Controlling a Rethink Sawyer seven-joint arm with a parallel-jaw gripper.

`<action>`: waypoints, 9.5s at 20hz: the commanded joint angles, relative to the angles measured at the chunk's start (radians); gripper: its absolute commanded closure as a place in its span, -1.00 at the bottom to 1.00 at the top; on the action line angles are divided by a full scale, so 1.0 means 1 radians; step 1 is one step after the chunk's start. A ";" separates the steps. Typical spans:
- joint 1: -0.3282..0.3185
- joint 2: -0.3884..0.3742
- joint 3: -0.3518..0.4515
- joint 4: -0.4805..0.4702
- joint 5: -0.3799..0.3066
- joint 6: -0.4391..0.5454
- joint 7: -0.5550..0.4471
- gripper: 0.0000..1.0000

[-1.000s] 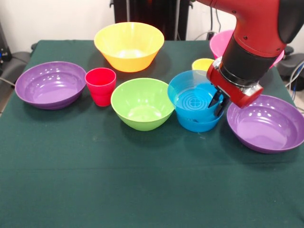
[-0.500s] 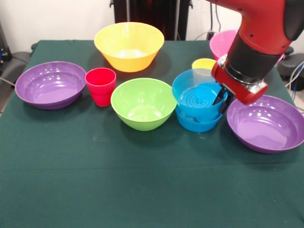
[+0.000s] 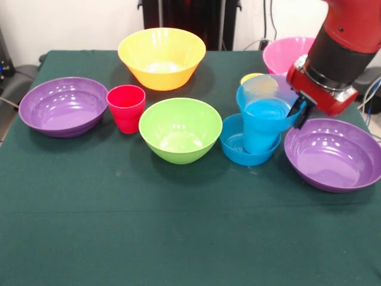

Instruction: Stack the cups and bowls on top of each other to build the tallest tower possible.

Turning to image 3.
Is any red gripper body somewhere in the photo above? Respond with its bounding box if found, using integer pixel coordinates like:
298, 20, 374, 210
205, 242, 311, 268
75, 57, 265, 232
286, 54, 359, 117

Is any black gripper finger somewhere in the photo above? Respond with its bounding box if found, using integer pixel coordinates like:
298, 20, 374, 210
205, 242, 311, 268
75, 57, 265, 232
287, 97, 307, 117
294, 102, 317, 130

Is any blue bowl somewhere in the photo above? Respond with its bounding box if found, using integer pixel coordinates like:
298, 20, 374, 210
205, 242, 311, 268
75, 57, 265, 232
219, 113, 282, 167
236, 74, 306, 132

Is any pink bowl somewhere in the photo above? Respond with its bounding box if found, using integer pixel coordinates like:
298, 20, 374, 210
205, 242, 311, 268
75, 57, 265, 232
263, 36, 316, 75

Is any blue cup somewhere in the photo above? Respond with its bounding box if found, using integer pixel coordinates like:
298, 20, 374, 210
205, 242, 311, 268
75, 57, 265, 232
242, 119, 281, 155

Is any orange cup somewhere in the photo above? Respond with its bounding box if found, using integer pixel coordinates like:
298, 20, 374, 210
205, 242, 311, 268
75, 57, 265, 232
240, 73, 279, 90

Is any green bowl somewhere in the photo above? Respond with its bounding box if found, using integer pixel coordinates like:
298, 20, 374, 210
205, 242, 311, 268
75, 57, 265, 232
139, 97, 224, 166

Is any orange bowl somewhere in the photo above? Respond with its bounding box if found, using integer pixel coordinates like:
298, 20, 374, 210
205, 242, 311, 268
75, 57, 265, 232
117, 27, 207, 91

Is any black computer tower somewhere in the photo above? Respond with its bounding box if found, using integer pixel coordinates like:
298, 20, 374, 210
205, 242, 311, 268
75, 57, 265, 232
0, 26, 15, 87

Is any purple bowl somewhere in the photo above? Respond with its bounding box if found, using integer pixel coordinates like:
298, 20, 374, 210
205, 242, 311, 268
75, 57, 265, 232
18, 76, 109, 139
284, 118, 381, 194

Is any black knobbed device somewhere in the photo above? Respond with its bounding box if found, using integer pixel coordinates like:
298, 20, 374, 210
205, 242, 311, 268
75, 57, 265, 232
355, 67, 381, 101

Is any red cup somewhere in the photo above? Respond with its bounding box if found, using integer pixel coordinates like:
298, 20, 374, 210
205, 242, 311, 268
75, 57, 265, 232
106, 85, 146, 135

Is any dark green tablecloth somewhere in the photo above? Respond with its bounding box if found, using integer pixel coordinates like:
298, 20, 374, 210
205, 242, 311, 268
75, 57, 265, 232
0, 49, 381, 286

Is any grey cable bundle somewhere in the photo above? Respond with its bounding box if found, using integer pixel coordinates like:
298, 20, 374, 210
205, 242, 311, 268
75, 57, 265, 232
357, 76, 381, 141

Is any black wall cable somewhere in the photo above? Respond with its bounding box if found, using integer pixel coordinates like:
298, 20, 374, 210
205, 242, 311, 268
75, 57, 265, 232
269, 0, 280, 41

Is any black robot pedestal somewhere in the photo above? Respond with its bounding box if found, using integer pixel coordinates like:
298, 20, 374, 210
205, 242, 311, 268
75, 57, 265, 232
142, 0, 242, 51

